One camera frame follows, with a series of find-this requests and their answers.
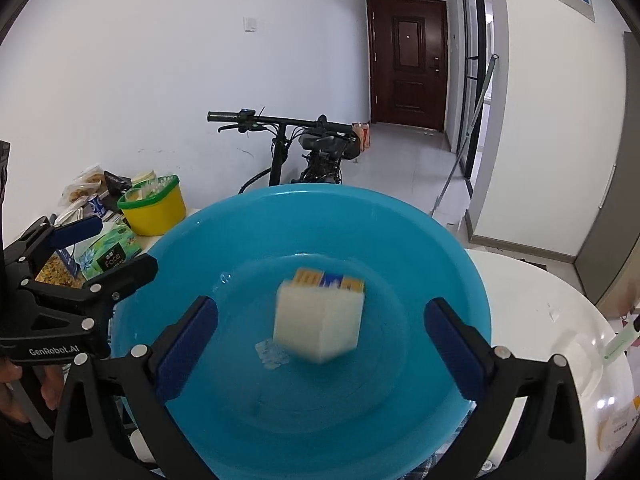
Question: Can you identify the yellow floral box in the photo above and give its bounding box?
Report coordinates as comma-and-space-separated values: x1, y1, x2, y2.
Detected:
32, 250, 83, 290

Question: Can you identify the yellow tub with green rim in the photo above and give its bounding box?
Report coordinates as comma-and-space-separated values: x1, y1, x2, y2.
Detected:
117, 175, 188, 237

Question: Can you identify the white carton box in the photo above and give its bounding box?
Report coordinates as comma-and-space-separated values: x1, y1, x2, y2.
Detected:
272, 267, 367, 365

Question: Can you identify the green pen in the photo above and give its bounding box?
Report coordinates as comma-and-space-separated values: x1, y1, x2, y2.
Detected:
602, 322, 640, 361

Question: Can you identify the yellow labelled packet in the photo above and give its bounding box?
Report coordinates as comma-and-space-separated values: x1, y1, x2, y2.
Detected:
597, 395, 640, 453

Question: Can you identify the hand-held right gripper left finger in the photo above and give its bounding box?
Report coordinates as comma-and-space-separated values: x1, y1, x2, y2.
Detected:
52, 295, 221, 480

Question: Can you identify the blue plastic basin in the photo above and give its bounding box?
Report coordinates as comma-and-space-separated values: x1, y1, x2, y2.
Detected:
111, 183, 492, 480

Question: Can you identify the green tissue pack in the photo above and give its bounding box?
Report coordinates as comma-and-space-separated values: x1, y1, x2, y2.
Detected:
75, 225, 142, 281

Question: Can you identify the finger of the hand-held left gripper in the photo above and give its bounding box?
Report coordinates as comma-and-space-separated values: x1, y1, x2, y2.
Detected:
20, 252, 159, 359
2, 215, 104, 287

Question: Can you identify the long-handled mop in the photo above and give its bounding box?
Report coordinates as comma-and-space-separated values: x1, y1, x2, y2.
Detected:
427, 54, 500, 218

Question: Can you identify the black framed glass door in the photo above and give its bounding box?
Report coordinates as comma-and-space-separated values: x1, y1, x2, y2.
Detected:
460, 0, 493, 181

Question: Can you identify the black snack packet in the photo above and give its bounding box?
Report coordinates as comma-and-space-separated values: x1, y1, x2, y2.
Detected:
103, 170, 133, 197

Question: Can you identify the clear snack bag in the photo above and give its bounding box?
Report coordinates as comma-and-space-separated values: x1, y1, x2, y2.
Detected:
60, 165, 108, 207

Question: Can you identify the black bag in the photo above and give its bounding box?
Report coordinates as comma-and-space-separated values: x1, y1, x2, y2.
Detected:
0, 140, 11, 211

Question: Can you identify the brown wooden door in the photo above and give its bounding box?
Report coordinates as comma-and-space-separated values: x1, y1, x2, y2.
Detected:
366, 0, 448, 133

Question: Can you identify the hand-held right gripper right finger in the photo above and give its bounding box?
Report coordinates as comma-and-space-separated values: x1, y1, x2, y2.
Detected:
422, 297, 586, 480

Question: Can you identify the black bicycle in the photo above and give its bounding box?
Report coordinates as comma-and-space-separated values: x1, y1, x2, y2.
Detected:
206, 108, 362, 195

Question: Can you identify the person's left hand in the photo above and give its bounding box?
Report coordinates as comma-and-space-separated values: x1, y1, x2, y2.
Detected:
0, 360, 67, 423

